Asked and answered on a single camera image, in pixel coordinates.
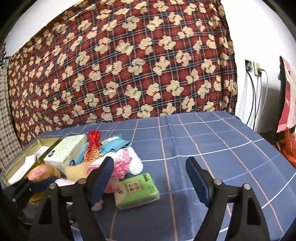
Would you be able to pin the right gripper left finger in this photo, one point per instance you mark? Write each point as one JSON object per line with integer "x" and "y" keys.
{"x": 51, "y": 221}

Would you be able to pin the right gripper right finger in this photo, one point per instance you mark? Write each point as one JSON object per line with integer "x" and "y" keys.
{"x": 247, "y": 220}

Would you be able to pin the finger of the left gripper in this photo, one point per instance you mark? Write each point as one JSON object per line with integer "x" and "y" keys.
{"x": 38, "y": 187}

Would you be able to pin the tan sponge block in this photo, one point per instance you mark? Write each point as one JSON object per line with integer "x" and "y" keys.
{"x": 74, "y": 173}

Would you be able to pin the red gold drawstring pouch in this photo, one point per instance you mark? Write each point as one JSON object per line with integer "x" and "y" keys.
{"x": 93, "y": 151}

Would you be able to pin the green tissue pack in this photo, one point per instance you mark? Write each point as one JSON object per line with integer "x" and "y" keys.
{"x": 136, "y": 191}

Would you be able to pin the teal cloth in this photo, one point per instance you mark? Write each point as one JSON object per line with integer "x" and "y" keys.
{"x": 113, "y": 144}

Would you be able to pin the fluffy pink puff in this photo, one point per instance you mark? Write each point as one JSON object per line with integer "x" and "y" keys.
{"x": 64, "y": 182}

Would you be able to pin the round gold pink tin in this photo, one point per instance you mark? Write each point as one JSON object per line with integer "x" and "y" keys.
{"x": 38, "y": 174}

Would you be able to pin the white foam tin liner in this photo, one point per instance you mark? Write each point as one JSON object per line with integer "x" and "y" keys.
{"x": 23, "y": 164}

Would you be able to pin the gold rectangular tin box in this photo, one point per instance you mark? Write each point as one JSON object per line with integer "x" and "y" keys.
{"x": 50, "y": 142}

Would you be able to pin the floral tissue box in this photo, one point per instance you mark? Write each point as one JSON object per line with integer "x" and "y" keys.
{"x": 69, "y": 152}

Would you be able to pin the green white checked cloth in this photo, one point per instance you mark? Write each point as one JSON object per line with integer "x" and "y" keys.
{"x": 10, "y": 145}

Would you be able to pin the blue plaid table cloth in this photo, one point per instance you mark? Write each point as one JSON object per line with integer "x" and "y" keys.
{"x": 221, "y": 144}

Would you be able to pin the orange plastic bag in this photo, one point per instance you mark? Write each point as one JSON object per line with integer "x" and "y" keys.
{"x": 287, "y": 147}

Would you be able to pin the red plaid bear blanket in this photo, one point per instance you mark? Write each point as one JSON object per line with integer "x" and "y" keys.
{"x": 120, "y": 60}

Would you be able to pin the wall power socket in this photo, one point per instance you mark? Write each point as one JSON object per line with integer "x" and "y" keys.
{"x": 257, "y": 69}
{"x": 248, "y": 66}

